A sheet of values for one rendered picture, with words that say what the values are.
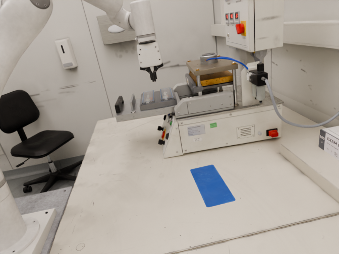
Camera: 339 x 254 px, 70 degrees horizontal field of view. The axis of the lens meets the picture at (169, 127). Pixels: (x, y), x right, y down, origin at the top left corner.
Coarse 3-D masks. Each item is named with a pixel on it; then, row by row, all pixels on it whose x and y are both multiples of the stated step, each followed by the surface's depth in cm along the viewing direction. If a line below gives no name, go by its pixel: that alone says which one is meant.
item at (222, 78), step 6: (222, 72) 111; (228, 72) 110; (192, 78) 112; (204, 78) 106; (210, 78) 105; (216, 78) 103; (222, 78) 104; (228, 78) 104; (204, 84) 104; (210, 84) 104; (216, 84) 105; (222, 84) 105; (228, 84) 105
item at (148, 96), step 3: (153, 90) 123; (144, 93) 120; (147, 93) 119; (150, 93) 119; (153, 93) 118; (144, 96) 115; (147, 96) 114; (150, 96) 114; (153, 96) 113; (144, 99) 111; (147, 99) 110; (150, 99) 109; (153, 99) 108
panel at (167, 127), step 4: (172, 116) 112; (164, 120) 133; (172, 120) 108; (164, 124) 130; (168, 124) 117; (172, 124) 107; (164, 128) 127; (168, 128) 114; (172, 128) 106; (168, 132) 112; (164, 136) 120; (168, 136) 109; (164, 140) 118; (164, 144) 115; (164, 148) 112; (164, 152) 110
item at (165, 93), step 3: (162, 90) 120; (165, 90) 119; (168, 90) 118; (162, 93) 115; (165, 93) 114; (168, 93) 113; (171, 93) 113; (162, 96) 110; (165, 96) 110; (168, 96) 109; (171, 96) 108
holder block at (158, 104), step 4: (172, 88) 124; (156, 92) 122; (172, 92) 117; (156, 96) 115; (140, 100) 113; (156, 100) 109; (160, 100) 108; (168, 100) 106; (172, 100) 106; (176, 100) 106; (140, 104) 108; (144, 104) 107; (148, 104) 106; (152, 104) 106; (156, 104) 106; (160, 104) 107; (164, 104) 107; (168, 104) 107; (172, 104) 107; (176, 104) 107; (140, 108) 107; (144, 108) 107; (148, 108) 107; (152, 108) 107
